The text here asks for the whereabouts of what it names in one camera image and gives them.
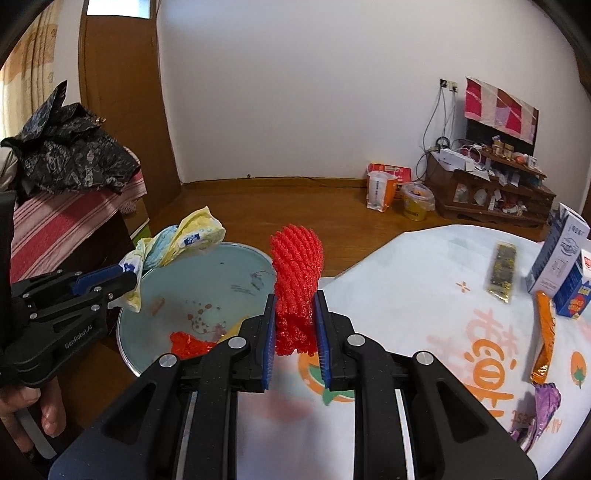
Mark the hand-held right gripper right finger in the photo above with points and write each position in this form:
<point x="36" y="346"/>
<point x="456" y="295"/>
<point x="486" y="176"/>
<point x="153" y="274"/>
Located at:
<point x="322" y="341"/>

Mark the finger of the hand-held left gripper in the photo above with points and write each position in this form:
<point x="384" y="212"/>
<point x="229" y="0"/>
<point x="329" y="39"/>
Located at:
<point x="115" y="290"/>
<point x="94" y="278"/>

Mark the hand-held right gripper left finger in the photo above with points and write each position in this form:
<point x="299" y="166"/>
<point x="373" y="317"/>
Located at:
<point x="271" y="341"/>

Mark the red plastic bag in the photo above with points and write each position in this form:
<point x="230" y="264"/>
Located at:
<point x="189" y="345"/>

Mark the red foam net sleeve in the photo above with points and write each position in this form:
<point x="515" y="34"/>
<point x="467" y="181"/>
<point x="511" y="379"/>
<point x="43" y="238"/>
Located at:
<point x="295" y="258"/>

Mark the light blue metal basin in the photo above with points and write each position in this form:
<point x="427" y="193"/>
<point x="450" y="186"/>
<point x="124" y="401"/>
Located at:
<point x="207" y="277"/>

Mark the yellow white wrapper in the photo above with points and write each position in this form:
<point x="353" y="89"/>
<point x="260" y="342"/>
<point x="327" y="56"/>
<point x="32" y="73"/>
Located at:
<point x="194" y="230"/>

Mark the person's left hand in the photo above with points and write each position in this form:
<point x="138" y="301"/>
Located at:
<point x="51" y="410"/>

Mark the red striped cloth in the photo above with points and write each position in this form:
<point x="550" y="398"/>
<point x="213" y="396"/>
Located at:
<point x="55" y="217"/>

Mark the white printed tablecloth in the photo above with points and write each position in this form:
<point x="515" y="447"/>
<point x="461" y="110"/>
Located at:
<point x="415" y="300"/>

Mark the black printed bag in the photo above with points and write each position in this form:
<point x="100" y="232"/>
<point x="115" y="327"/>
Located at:
<point x="69" y="152"/>

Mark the white paper bag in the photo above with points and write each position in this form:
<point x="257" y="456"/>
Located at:
<point x="381" y="191"/>

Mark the yellow lidded container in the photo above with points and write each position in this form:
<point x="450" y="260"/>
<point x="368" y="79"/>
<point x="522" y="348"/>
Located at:
<point x="418" y="203"/>

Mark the orange white cardboard box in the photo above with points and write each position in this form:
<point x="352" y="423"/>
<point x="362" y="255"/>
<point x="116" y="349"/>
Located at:
<point x="401" y="173"/>

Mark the dark gold foil packet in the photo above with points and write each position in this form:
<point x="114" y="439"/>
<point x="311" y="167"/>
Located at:
<point x="502" y="272"/>

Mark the low wooden cabinet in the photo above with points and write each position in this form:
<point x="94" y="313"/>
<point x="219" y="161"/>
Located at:
<point x="461" y="203"/>

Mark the brown wooden door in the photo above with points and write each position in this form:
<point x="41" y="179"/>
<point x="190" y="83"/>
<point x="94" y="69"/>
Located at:
<point x="120" y="69"/>

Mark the orange stick sachet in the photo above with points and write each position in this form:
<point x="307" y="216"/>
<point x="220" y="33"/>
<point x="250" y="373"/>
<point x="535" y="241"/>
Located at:
<point x="545" y="332"/>

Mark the beige curtain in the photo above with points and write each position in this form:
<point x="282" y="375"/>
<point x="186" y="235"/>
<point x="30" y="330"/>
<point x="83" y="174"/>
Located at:
<point x="32" y="60"/>

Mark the purple foil wrapper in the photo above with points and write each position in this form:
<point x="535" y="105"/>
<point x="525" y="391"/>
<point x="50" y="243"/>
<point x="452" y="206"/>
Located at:
<point x="547" y="401"/>

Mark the blue white milk carton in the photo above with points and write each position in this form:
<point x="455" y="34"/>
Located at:
<point x="577" y="295"/>

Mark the black television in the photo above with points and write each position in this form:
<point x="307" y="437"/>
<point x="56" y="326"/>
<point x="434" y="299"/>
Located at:
<point x="480" y="134"/>

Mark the pink patchwork cloth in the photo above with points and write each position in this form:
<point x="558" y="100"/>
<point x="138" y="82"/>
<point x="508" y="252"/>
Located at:
<point x="498" y="110"/>

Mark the wall power outlet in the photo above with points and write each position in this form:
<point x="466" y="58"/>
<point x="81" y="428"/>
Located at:
<point x="449" y="85"/>

